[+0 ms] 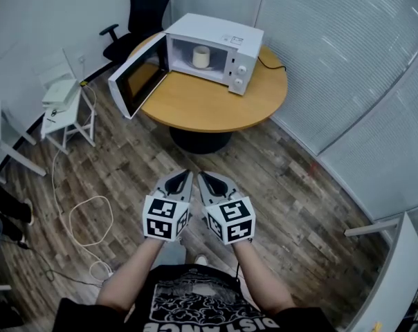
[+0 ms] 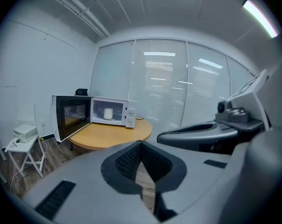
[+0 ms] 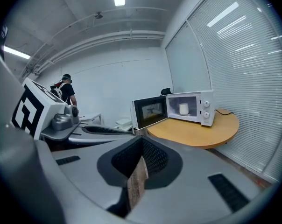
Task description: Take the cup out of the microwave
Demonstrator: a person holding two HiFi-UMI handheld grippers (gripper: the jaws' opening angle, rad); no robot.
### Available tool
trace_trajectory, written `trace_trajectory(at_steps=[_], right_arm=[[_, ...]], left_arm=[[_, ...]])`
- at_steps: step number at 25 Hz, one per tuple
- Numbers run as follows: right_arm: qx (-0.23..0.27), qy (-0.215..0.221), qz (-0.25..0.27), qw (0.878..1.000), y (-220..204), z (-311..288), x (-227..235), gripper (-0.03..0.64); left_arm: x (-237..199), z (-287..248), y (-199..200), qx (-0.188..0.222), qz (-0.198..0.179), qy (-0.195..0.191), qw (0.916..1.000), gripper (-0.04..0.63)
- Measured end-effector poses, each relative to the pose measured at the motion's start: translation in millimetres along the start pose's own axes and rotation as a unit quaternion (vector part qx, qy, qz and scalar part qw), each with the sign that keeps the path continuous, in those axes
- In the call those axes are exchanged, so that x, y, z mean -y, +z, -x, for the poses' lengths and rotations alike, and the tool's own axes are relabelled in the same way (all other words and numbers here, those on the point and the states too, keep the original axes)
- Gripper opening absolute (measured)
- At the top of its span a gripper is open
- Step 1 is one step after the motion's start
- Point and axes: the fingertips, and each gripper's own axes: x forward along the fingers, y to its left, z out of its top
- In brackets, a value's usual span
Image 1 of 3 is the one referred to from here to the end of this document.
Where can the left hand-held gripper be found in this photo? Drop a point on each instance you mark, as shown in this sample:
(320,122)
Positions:
(164,220)

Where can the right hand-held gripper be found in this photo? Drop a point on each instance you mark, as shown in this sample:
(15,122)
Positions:
(233,220)

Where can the cream ceramic mug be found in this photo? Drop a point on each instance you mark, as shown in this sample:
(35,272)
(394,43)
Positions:
(201,57)

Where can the white microwave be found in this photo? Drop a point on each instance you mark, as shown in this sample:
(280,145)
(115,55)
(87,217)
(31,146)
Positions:
(212,33)

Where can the person's right forearm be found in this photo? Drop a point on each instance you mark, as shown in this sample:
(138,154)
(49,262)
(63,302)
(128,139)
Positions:
(261,278)

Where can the person's left forearm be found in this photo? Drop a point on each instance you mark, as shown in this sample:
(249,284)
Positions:
(133,272)

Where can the glass microwave turntable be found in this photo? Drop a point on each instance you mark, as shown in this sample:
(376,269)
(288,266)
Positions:
(212,67)

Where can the person's jeans leg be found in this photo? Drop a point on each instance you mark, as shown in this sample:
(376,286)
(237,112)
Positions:
(172,254)

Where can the person's white shoe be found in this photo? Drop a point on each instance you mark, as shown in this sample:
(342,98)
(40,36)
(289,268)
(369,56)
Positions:
(201,259)

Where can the round wooden table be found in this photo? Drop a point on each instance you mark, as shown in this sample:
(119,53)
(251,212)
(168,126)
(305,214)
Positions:
(209,106)

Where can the person's black printed shirt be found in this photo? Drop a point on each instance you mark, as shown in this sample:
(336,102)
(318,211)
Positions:
(202,303)

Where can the scissors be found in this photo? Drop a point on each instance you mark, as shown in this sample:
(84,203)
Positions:
(53,112)

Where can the white chair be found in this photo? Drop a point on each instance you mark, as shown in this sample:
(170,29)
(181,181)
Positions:
(55,69)

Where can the black office chair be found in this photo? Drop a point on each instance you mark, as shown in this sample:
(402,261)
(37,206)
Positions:
(150,9)

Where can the white window blinds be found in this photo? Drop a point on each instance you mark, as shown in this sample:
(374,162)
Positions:
(351,64)

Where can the white wall socket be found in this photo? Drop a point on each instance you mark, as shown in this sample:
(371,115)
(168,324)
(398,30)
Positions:
(81,59)

